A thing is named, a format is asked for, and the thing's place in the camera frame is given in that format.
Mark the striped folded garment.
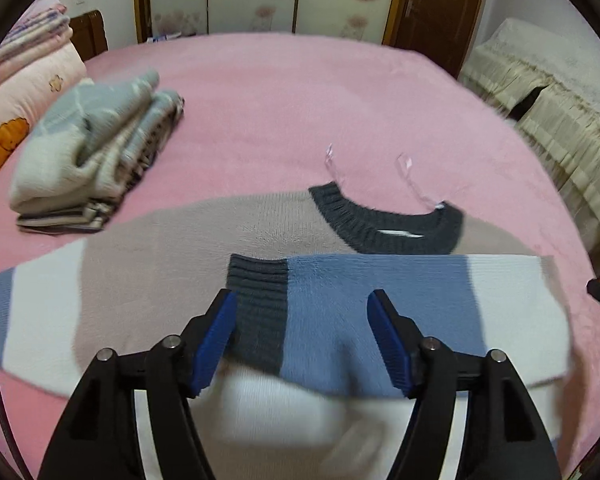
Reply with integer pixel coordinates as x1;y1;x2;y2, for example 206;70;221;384
17;105;186;235

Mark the clear plastic hanger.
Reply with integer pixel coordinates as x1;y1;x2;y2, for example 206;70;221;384
324;143;447;209

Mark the wooden headboard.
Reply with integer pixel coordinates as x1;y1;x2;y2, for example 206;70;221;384
70;10;108;63

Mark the brown wooden door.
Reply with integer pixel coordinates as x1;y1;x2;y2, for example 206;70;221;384
394;0;492;66

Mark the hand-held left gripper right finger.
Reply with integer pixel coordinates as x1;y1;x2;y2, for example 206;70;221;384
367;288;563;480

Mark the pink cartoon pillow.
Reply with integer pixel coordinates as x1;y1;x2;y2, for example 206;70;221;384
0;40;88;196

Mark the colour block knit sweater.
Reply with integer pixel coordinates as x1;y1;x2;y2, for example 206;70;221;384
0;182;576;480

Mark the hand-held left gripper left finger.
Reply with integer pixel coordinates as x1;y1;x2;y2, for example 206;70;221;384
37;287;238;480

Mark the striped folded blanket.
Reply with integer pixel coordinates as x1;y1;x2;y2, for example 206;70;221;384
0;0;73;101

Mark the cream covered sofa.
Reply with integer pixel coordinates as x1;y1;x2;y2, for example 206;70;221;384
457;17;600;281

